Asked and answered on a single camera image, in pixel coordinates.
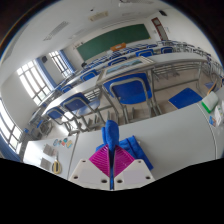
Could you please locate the group of blue chairs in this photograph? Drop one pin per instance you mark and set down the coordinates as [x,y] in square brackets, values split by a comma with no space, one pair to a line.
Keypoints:
[145,52]

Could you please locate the green and white box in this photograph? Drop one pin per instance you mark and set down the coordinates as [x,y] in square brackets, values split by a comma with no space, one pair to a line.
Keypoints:
[210,101]

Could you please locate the blue curtain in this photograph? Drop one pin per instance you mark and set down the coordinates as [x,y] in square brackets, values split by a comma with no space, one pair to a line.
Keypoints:
[67,60]
[46,71]

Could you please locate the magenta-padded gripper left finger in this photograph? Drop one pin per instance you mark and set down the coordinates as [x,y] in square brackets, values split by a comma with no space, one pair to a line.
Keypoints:
[86,175]

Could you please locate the framed picture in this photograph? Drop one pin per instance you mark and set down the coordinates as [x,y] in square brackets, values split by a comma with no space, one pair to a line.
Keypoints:
[125,66]

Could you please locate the blue microfibre towel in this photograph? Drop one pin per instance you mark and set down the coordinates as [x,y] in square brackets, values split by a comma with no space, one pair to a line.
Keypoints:
[111,131]

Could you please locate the blue chair seat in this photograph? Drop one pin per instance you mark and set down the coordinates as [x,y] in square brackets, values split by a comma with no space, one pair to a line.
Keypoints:
[185,98]

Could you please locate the brown door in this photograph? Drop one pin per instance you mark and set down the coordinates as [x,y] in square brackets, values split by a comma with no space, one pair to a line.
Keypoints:
[160,29]

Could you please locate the small white box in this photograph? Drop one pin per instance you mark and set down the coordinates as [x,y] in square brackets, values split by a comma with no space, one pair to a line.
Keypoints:
[218,115]

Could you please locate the large bright window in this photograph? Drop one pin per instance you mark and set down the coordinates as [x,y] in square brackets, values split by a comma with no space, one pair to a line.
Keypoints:
[33,81]

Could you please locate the narrow bright window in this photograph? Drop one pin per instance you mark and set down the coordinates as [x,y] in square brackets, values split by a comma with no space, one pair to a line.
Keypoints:
[60,63]

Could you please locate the green chalkboard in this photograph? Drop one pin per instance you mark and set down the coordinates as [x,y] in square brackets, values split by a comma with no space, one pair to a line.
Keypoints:
[113,41]

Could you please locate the grey flat packet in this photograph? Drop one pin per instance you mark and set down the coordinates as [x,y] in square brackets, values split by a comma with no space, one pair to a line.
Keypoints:
[45,163]
[49,150]

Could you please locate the black wall speaker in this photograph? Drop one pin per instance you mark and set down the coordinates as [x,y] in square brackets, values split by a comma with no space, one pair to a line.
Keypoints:
[162,13]
[44,59]

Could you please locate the blue metal-framed chair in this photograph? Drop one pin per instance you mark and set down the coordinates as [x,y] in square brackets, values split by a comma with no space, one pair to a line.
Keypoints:
[76,103]
[131,91]
[55,114]

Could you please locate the colourful printed cards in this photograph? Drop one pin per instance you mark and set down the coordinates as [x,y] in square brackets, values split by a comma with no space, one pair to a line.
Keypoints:
[63,142]

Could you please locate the long ceiling light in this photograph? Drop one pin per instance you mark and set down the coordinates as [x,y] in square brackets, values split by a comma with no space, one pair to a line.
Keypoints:
[135,3]
[56,30]

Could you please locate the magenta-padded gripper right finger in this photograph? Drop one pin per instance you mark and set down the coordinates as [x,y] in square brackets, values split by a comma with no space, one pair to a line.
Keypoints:
[138,174]

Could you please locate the long grey classroom desk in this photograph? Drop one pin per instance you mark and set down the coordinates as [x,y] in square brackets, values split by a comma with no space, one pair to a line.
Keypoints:
[180,58]
[76,88]

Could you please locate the square ceiling vent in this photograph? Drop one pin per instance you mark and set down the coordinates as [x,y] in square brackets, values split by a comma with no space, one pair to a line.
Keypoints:
[98,16]

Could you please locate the small blue printed card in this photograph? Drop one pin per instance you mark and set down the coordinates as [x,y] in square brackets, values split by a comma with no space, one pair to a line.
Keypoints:
[212,120]

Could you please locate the orange lectern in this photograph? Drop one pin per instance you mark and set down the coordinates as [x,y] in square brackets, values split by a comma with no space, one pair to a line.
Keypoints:
[118,46]

